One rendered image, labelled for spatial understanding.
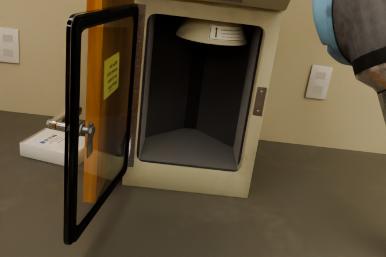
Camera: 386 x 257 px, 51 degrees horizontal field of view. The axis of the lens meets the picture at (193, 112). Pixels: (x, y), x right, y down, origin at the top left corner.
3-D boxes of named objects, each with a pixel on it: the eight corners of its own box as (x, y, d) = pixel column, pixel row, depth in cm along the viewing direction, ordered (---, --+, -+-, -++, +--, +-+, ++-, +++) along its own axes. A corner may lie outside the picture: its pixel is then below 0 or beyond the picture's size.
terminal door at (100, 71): (126, 171, 98) (138, 2, 85) (67, 250, 70) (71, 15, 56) (123, 170, 98) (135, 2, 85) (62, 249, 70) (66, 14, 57)
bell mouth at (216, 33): (177, 28, 107) (179, 7, 105) (243, 36, 108) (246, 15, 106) (173, 39, 90) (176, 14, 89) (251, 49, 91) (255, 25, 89)
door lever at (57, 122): (97, 119, 75) (97, 106, 74) (74, 138, 66) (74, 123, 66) (70, 114, 76) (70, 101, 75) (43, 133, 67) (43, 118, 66)
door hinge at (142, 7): (123, 165, 100) (134, 3, 87) (133, 167, 100) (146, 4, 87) (122, 168, 98) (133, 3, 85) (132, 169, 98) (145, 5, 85)
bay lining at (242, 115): (147, 122, 122) (157, 3, 110) (231, 132, 123) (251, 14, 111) (136, 158, 99) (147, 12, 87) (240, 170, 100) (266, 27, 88)
